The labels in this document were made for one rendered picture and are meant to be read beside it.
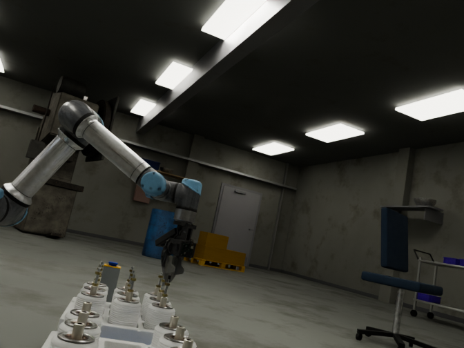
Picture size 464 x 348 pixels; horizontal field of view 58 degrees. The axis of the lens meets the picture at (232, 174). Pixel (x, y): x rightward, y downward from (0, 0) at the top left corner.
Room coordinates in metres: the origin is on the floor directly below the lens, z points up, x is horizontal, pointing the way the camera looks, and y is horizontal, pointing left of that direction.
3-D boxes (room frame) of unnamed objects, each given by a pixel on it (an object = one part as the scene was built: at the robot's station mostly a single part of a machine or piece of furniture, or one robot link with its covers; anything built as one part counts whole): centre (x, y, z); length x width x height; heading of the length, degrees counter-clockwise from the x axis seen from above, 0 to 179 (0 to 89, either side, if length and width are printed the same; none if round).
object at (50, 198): (7.70, 3.17, 1.51); 1.55 x 1.42 x 3.01; 23
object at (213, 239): (8.79, -0.02, 0.32); 1.19 x 0.88 x 0.65; 112
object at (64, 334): (0.92, 0.25, 0.25); 0.08 x 0.08 x 0.01
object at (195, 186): (1.49, 0.14, 0.65); 0.09 x 0.08 x 0.11; 86
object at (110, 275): (1.85, 0.43, 0.16); 0.07 x 0.07 x 0.31; 13
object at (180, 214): (1.49, 0.13, 0.57); 0.08 x 0.08 x 0.05
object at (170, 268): (1.47, 0.14, 0.38); 0.06 x 0.03 x 0.09; 45
